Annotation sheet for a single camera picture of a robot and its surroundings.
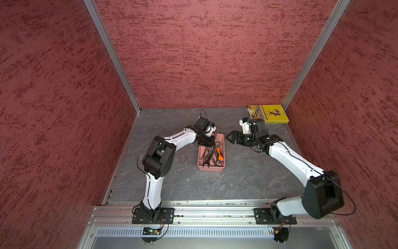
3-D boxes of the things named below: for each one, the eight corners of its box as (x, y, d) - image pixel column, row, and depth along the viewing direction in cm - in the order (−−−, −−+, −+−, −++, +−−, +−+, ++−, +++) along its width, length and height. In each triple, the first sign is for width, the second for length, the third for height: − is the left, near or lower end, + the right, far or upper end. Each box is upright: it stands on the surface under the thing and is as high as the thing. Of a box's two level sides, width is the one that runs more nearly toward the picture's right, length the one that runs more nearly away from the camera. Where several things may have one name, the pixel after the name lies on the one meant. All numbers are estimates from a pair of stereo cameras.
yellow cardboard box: (251, 124, 115) (252, 120, 111) (246, 107, 126) (248, 103, 123) (287, 124, 115) (289, 120, 111) (279, 107, 126) (281, 104, 123)
